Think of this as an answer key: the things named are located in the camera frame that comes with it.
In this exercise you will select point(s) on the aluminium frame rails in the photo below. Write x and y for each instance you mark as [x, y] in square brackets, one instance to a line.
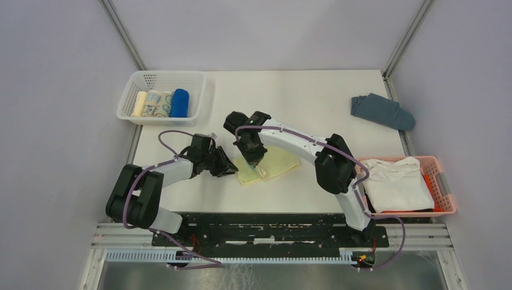
[416, 238]

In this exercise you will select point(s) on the green yellow towel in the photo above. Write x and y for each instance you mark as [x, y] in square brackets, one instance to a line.
[276, 162]

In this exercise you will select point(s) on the white cloth in pink basket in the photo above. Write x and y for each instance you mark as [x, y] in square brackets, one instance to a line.
[397, 185]

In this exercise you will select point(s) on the patterned rolled towel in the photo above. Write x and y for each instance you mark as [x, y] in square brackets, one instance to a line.
[151, 104]
[163, 107]

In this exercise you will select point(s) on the white cable duct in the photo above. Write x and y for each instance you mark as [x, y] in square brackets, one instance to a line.
[180, 257]

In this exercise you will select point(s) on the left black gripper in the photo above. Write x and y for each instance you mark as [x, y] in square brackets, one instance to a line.
[226, 166]

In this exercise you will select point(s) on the cream rolled towel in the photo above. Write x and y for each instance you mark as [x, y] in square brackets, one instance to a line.
[139, 104]

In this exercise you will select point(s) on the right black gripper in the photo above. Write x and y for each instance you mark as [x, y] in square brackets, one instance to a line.
[253, 159]

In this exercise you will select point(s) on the patterned rolled towel right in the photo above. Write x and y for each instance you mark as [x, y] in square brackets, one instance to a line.
[163, 107]

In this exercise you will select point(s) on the grey blue towel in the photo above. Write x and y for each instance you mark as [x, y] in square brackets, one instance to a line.
[383, 111]

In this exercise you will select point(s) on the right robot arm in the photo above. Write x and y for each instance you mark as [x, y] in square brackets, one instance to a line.
[335, 166]

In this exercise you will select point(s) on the orange item in basket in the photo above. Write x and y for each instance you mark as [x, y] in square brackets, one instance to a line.
[436, 207]

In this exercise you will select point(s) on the white plastic basket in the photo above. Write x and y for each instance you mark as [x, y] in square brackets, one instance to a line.
[163, 81]

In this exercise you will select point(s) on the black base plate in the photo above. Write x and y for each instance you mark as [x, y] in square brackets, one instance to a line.
[238, 235]

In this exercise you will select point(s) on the patterned rolled towel left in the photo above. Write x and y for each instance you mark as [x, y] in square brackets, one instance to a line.
[151, 104]

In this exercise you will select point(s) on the pink plastic basket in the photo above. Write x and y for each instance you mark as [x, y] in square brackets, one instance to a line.
[429, 165]

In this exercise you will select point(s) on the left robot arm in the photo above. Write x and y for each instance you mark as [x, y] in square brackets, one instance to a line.
[135, 198]

